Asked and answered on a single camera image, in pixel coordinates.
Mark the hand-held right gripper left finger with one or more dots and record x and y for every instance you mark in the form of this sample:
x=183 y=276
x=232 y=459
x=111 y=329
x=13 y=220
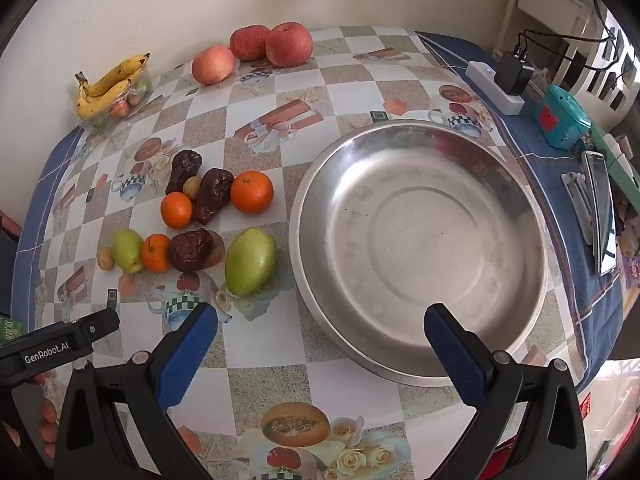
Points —
x=186 y=352

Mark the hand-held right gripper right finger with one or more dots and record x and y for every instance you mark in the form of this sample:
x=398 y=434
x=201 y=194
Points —
x=456 y=355

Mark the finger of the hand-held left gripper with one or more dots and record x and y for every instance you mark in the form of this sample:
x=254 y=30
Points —
x=102 y=323

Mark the small green fruit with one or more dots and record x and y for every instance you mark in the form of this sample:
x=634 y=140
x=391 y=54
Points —
x=127 y=250

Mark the small orange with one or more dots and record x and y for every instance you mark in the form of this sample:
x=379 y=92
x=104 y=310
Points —
x=156 y=253
x=176 y=210

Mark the wrinkled dark red date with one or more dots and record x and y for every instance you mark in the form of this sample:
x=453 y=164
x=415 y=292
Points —
x=214 y=195
x=182 y=170
x=189 y=250

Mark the stainless steel bowl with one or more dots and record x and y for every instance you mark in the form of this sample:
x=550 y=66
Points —
x=425 y=250

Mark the large green fruit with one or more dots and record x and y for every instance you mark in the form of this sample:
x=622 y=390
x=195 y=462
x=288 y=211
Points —
x=250 y=261

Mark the large orange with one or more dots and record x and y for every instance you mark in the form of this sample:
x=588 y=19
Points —
x=252 y=191

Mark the person's left hand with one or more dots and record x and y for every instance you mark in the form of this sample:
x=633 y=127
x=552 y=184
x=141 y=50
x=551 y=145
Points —
x=48 y=415

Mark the green packet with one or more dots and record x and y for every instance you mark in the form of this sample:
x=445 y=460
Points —
x=7 y=329

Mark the small tan longan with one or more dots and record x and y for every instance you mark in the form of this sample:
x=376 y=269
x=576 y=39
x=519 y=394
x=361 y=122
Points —
x=105 y=258
x=191 y=187

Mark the red object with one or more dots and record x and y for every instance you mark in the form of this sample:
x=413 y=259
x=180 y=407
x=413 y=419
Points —
x=7 y=225

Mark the red paper banner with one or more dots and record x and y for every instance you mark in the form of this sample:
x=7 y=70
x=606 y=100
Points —
x=585 y=402

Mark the grey folding stand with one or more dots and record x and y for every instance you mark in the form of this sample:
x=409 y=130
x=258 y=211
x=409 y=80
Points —
x=577 y=205

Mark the smartphone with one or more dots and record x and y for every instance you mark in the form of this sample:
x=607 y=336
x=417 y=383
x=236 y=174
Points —
x=600 y=210

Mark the clear plastic bag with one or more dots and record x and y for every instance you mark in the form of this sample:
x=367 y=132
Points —
x=127 y=105

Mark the yellow banana bunch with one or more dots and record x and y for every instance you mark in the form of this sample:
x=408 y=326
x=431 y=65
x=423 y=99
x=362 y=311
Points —
x=107 y=87

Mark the mint green tray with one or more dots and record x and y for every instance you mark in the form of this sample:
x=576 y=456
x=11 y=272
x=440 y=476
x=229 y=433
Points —
x=615 y=157

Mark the teal box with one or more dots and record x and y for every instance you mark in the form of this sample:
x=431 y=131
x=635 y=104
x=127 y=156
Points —
x=560 y=117

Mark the checkered printed tablecloth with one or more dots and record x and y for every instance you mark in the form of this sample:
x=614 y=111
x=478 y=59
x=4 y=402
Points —
x=280 y=110

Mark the white power strip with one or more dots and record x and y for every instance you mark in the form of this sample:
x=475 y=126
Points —
x=482 y=77

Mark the pale pink apple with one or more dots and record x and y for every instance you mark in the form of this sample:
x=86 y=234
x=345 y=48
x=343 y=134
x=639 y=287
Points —
x=212 y=64

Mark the black charger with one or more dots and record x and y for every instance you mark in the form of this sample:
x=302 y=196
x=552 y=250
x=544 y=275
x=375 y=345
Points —
x=512 y=74

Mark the red apple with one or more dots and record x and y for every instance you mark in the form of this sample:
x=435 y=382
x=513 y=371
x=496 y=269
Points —
x=289 y=44
x=249 y=41

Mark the white shelf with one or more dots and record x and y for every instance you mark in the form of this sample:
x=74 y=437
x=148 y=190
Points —
x=545 y=5

